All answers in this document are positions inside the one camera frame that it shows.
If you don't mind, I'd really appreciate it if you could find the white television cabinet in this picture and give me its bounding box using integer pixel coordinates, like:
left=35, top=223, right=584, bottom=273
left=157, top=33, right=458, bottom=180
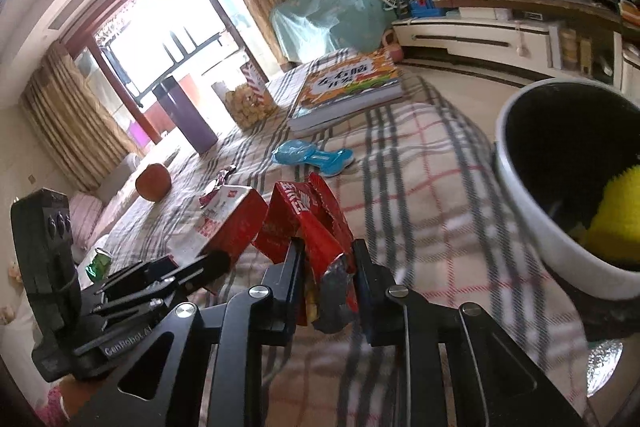
left=391, top=0, right=640, bottom=94

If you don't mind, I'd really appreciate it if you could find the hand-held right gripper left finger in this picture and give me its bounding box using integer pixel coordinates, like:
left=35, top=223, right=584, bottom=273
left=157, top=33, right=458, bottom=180
left=70, top=238, right=307, bottom=427

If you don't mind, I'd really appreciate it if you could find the pink kettle toy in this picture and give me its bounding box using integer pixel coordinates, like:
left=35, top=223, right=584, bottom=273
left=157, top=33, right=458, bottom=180
left=382, top=30, right=405, bottom=63

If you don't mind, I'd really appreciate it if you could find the white black-lined trash bin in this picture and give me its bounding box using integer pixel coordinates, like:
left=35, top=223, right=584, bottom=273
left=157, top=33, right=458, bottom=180
left=492, top=78, right=640, bottom=301

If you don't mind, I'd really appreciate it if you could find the person's left forearm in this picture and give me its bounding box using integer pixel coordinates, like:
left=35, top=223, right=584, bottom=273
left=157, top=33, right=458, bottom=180
left=36, top=381, right=78, bottom=427

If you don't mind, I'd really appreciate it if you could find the yellow foam fruit net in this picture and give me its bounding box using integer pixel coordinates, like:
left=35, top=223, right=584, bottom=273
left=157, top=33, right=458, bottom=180
left=570, top=164, right=640, bottom=266

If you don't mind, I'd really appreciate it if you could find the purple tumbler cup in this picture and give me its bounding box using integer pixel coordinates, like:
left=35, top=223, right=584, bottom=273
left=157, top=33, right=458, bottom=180
left=152, top=75, right=220, bottom=156

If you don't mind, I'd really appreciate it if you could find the glass balcony door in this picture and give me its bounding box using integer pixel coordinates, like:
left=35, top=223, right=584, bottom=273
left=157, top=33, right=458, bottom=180
left=62, top=0, right=282, bottom=146

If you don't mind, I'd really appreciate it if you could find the pink striped pillow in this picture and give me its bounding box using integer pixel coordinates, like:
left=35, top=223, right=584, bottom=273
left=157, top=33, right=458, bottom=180
left=67, top=191, right=104, bottom=234

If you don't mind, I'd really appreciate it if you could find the blue plastic tool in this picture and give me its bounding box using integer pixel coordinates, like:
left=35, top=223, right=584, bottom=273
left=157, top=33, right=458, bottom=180
left=271, top=140, right=357, bottom=178

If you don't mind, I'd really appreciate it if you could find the green drink can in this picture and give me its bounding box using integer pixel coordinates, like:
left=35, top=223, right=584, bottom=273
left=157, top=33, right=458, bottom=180
left=84, top=247, right=114, bottom=281

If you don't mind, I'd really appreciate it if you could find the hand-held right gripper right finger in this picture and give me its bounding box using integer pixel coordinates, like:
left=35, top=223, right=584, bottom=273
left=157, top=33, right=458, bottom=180
left=351, top=238, right=584, bottom=427

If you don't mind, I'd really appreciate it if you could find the silver foil mat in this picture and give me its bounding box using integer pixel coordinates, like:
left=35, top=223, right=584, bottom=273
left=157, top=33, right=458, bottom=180
left=584, top=338, right=627, bottom=399

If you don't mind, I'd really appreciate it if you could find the small red candy wrapper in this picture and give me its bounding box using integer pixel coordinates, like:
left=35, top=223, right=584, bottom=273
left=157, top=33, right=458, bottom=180
left=199, top=166, right=239, bottom=208

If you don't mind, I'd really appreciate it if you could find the blue plastic toy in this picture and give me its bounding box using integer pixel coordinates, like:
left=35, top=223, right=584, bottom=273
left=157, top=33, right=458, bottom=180
left=409, top=0, right=446, bottom=19

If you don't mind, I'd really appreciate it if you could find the orange fruit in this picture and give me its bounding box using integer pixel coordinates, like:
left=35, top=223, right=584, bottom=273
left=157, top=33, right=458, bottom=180
left=134, top=162, right=172, bottom=202

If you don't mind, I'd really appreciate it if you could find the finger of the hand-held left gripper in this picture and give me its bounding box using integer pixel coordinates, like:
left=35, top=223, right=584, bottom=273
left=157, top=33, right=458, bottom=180
left=94, top=251, right=233, bottom=305
left=75, top=292, right=193, bottom=358

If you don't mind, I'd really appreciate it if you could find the teal covered furniture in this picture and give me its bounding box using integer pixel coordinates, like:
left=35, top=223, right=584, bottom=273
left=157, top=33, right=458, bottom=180
left=270, top=0, right=396, bottom=66

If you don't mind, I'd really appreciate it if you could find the red packet with white label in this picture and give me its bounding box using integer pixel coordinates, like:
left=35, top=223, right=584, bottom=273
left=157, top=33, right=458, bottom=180
left=196, top=184, right=269, bottom=269

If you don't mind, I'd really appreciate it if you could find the orange children's book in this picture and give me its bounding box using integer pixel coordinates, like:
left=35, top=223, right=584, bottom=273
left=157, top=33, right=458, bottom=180
left=287, top=48, right=406, bottom=134

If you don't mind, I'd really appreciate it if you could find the red foil snack wrapper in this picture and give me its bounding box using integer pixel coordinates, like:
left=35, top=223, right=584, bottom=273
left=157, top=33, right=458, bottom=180
left=251, top=171, right=362, bottom=334

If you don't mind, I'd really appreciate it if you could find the striped popcorn bag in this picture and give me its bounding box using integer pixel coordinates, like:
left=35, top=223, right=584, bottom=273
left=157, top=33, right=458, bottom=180
left=222, top=61, right=279, bottom=131

